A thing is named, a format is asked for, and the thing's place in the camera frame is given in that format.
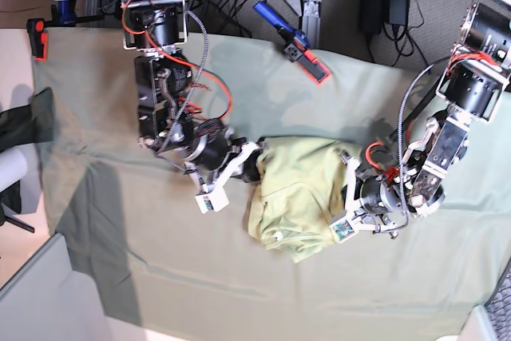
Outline dark green cloth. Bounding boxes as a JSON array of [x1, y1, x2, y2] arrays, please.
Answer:
[[0, 88, 54, 152]]

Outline blue orange clamp centre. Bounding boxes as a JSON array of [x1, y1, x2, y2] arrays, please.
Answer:
[[253, 1, 331, 85]]

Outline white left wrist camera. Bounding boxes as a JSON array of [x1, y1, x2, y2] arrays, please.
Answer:
[[329, 217, 357, 244]]

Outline sage green table cloth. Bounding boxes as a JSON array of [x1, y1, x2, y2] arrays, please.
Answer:
[[34, 28, 510, 340]]

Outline aluminium frame post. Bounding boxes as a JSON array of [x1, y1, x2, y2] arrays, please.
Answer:
[[300, 0, 323, 49]]

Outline grey bin corner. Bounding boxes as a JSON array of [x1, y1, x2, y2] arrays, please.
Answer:
[[1, 235, 113, 340]]

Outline blue orange clamp left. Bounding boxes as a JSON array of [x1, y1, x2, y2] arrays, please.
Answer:
[[26, 0, 104, 61]]

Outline blue orange clamp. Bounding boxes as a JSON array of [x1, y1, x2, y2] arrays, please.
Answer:
[[26, 0, 104, 61], [253, 1, 331, 85]]

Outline yellow-green T-shirt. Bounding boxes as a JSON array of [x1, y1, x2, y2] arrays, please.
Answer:
[[247, 137, 362, 263]]

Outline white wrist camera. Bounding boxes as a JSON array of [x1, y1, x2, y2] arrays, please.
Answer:
[[195, 188, 229, 214], [329, 217, 357, 244]]

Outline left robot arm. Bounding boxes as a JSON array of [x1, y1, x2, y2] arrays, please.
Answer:
[[330, 0, 510, 242]]

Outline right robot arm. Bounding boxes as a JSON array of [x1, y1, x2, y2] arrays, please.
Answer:
[[120, 0, 262, 192]]

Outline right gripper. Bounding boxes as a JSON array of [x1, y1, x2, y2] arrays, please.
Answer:
[[184, 129, 263, 192]]

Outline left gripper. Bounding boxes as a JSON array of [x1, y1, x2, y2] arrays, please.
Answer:
[[339, 149, 407, 237]]

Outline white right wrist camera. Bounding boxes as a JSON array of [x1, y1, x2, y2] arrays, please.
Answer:
[[195, 188, 229, 214]]

